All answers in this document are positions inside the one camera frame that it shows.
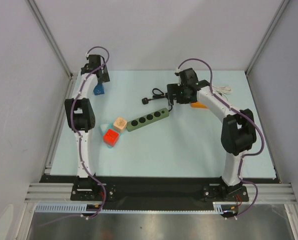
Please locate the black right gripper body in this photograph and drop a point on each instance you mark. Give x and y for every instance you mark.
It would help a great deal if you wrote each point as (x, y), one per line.
(170, 93)

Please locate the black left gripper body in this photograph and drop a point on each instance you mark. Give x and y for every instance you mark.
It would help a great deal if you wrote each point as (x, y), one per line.
(105, 76)

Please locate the blue cube socket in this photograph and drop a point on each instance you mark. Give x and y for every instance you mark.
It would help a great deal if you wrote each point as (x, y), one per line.
(99, 89)

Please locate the beige cube socket adapter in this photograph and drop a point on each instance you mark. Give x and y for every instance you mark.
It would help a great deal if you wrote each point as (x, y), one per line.
(120, 124)

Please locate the teal triangular power strip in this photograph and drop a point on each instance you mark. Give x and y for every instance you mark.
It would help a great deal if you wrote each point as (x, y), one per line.
(104, 128)

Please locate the red cube socket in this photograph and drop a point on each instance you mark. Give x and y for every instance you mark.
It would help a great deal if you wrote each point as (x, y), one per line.
(111, 137)

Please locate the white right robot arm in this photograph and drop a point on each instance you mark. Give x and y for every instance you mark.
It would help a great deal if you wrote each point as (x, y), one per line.
(237, 135)

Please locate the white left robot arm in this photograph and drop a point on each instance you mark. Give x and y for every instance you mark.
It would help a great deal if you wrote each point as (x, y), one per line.
(81, 120)

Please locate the orange power strip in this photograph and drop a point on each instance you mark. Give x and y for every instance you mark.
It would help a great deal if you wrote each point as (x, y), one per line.
(198, 105)

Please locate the green power strip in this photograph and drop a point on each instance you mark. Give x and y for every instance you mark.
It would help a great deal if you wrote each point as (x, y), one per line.
(147, 119)

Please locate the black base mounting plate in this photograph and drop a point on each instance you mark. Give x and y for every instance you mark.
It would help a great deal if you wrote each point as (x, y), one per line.
(155, 194)

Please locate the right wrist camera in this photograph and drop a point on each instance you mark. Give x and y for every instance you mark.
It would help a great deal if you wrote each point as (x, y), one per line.
(178, 72)

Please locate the white slotted cable duct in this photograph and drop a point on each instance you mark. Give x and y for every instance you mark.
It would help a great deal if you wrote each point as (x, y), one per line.
(81, 208)

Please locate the aluminium frame rail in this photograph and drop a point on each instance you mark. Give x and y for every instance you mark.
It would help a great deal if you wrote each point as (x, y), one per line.
(46, 187)

